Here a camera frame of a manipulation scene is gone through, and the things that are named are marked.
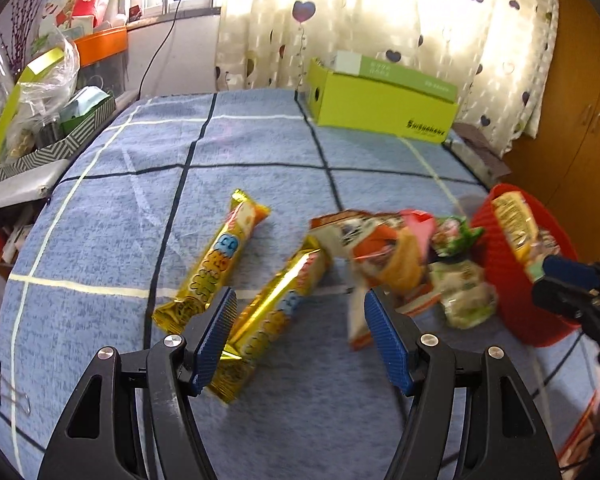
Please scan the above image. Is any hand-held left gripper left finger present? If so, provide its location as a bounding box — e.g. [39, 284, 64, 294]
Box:
[37, 286, 240, 480]

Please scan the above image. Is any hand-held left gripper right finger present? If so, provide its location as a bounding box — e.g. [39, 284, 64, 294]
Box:
[364, 290, 563, 480]

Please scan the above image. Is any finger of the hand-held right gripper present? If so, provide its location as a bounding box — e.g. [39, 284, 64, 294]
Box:
[544, 255, 600, 301]
[531, 279, 600, 331]

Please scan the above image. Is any red plastic basket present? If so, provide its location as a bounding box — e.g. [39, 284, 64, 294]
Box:
[470, 183, 583, 348]

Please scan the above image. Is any gold snack bar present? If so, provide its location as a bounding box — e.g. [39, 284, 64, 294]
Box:
[207, 235, 331, 406]
[152, 189, 271, 333]

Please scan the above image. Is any yellow snack bowl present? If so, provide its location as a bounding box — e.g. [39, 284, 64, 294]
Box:
[490, 192, 541, 261]

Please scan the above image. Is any pink orange snack packet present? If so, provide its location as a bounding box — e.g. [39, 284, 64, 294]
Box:
[347, 209, 443, 352]

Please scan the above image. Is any white green snack packet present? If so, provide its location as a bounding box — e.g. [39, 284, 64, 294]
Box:
[427, 257, 498, 330]

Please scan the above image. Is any orange white cracker packet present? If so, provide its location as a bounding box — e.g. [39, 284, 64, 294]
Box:
[310, 209, 398, 261]

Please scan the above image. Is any wooden wardrobe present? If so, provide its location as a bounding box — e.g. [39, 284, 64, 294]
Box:
[502, 0, 600, 266]

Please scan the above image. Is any dark brown cloth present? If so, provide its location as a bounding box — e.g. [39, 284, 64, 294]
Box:
[455, 122, 511, 181]

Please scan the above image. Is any blue checked tablecloth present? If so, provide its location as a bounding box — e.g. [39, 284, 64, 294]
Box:
[0, 87, 600, 480]

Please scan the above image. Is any grey flat device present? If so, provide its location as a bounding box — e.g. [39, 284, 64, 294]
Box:
[442, 135, 488, 183]

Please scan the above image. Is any green cardboard box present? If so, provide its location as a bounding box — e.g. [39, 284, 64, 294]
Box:
[306, 50, 461, 146]

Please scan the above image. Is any striped pattern tray box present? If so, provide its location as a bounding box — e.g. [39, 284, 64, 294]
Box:
[0, 92, 117, 186]

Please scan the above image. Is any white side table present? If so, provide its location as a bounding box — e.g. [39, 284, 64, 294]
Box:
[0, 157, 73, 216]

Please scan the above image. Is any clear plastic bag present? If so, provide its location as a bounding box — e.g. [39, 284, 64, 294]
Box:
[0, 27, 81, 126]

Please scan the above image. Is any yellow-green card strip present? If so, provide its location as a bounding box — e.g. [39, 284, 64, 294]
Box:
[0, 47, 66, 168]

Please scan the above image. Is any orange storage box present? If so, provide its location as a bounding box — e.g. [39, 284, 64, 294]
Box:
[72, 25, 129, 67]

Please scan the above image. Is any heart print curtain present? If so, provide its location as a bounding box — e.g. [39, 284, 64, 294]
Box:
[215, 0, 561, 158]

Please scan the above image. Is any colourful printed bag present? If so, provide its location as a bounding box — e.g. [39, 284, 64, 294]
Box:
[30, 0, 93, 53]

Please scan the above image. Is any black charger cable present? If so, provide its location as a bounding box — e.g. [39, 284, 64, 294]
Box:
[137, 0, 181, 101]

